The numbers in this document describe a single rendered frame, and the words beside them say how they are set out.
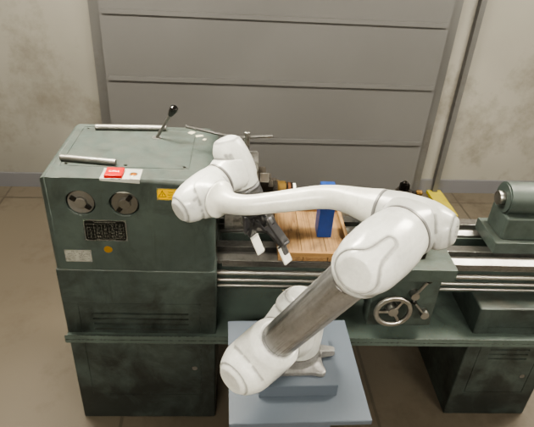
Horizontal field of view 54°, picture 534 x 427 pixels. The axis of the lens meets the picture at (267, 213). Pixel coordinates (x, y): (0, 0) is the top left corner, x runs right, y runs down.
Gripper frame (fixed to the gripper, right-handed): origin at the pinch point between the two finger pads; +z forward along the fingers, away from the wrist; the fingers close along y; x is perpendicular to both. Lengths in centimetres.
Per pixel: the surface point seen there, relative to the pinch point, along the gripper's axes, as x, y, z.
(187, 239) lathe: -8.7, -38.3, -2.7
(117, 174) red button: -18, -45, -35
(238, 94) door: 137, -196, 5
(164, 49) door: 106, -215, -43
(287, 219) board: 40, -46, 22
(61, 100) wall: 43, -274, -35
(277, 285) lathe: 17, -35, 37
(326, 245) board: 38, -23, 29
